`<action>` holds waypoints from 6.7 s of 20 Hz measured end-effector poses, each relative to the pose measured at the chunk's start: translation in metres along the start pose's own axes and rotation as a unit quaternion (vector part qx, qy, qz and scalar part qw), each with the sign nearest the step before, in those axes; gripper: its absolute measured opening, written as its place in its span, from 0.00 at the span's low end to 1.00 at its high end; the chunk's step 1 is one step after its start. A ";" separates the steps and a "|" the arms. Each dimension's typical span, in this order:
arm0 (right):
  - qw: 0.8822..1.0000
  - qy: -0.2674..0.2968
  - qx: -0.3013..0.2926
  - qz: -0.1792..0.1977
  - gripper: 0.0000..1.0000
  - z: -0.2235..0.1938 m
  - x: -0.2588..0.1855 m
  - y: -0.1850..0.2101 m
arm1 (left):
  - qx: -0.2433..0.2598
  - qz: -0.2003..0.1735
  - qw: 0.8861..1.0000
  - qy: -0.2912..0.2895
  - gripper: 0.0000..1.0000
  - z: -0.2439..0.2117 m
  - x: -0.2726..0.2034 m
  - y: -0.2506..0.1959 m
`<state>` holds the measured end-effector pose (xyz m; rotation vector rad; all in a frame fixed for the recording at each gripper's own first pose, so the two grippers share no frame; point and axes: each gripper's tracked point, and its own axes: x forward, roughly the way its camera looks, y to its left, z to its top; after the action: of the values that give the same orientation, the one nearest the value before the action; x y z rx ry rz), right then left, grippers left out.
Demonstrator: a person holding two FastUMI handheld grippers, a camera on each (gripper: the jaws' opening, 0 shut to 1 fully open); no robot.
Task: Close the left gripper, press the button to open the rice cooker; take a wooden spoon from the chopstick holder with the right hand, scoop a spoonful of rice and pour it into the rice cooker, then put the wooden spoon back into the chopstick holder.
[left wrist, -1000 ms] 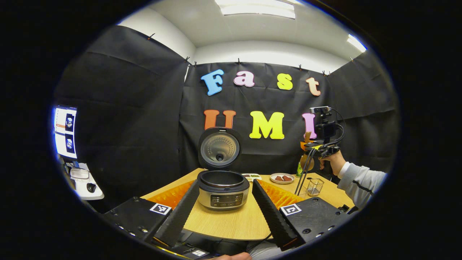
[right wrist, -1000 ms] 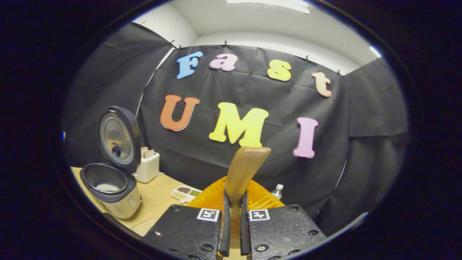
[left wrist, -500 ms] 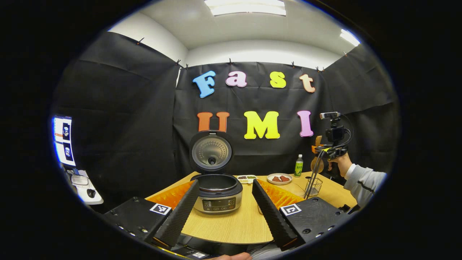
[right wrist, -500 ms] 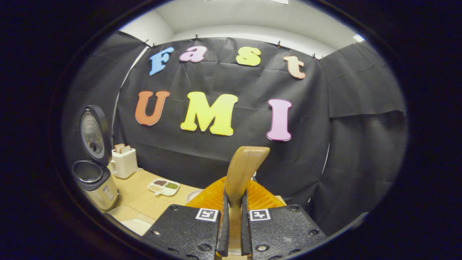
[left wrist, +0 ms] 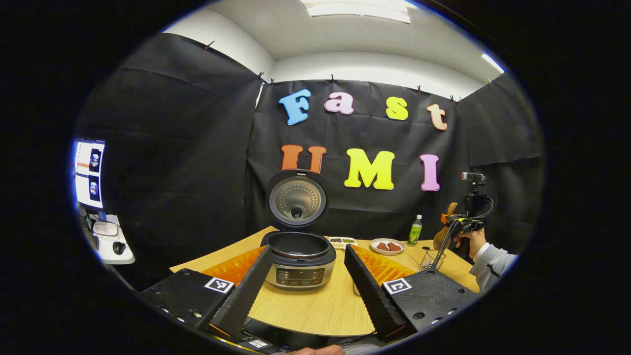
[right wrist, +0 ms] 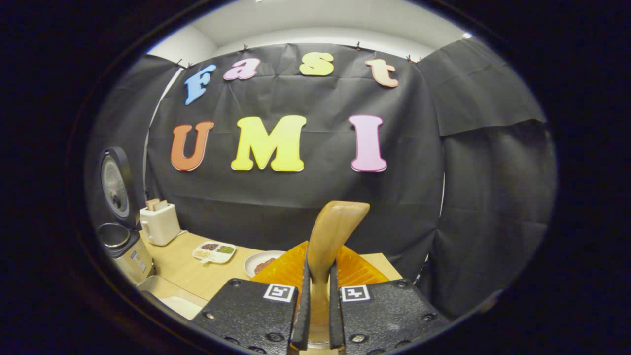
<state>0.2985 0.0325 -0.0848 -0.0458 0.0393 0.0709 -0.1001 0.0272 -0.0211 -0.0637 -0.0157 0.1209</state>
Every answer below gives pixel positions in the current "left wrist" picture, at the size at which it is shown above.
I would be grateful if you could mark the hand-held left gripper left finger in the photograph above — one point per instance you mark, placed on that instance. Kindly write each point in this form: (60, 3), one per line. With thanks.
(246, 296)

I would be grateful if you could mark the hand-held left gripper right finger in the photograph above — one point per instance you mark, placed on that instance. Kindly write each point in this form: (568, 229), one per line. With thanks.
(372, 301)

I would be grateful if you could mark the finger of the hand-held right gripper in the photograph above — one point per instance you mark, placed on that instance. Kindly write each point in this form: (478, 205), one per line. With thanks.
(452, 220)

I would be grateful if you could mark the wooden spoon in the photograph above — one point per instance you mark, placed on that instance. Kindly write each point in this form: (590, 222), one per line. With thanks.
(446, 222)

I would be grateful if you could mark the clear chopstick holder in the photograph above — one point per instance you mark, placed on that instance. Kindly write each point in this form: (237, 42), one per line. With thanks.
(434, 259)

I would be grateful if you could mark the grey rice cooker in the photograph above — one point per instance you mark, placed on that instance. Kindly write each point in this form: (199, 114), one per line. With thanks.
(300, 266)

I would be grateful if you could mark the green label drink bottle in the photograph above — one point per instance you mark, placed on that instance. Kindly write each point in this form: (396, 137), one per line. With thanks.
(415, 234)

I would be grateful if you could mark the white round plate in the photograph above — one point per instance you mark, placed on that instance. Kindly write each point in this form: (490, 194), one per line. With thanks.
(387, 252)

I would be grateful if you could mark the brown meat piece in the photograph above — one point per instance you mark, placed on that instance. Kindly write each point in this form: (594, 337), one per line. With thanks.
(382, 246)
(394, 246)

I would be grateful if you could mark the clear glass dish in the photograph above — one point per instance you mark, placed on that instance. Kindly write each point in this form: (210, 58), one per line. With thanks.
(413, 260)

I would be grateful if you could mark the small white divided dish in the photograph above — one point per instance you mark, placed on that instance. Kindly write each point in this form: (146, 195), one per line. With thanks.
(342, 241)

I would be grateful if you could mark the black backdrop cloth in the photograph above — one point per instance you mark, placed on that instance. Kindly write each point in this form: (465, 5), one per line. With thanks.
(187, 172)

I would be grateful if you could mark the small ceiling light panel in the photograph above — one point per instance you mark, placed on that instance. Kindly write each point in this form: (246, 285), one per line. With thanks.
(493, 62)

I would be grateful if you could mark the white side table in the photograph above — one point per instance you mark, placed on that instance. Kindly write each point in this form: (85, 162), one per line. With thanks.
(111, 251)

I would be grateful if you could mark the computer monitor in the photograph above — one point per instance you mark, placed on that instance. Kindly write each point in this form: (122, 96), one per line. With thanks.
(89, 172)

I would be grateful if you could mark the long ceiling light panel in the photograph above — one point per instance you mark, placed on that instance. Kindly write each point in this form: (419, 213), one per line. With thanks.
(360, 10)

